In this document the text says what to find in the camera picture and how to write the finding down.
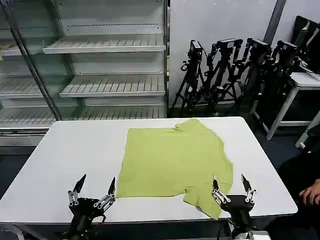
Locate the person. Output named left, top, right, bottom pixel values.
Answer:
left=263, top=149, right=320, bottom=240

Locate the person's hand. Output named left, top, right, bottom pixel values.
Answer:
left=299, top=178, right=320, bottom=211

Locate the white metal desk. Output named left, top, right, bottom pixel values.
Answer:
left=251, top=71, right=320, bottom=150

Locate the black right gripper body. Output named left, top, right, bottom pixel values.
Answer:
left=219, top=195, right=256, bottom=227

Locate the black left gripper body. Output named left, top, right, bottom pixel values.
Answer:
left=68, top=197, right=106, bottom=226

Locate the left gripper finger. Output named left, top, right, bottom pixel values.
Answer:
left=67, top=173, right=87, bottom=207
left=93, top=176, right=117, bottom=210

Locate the white empty display shelf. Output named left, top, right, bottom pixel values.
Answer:
left=0, top=0, right=171, bottom=148

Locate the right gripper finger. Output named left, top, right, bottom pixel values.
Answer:
left=211, top=179, right=231, bottom=206
left=240, top=173, right=258, bottom=203

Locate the black computer monitor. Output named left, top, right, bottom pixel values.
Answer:
left=293, top=15, right=320, bottom=75

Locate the yellow-green shirt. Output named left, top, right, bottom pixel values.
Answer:
left=116, top=118, right=235, bottom=221

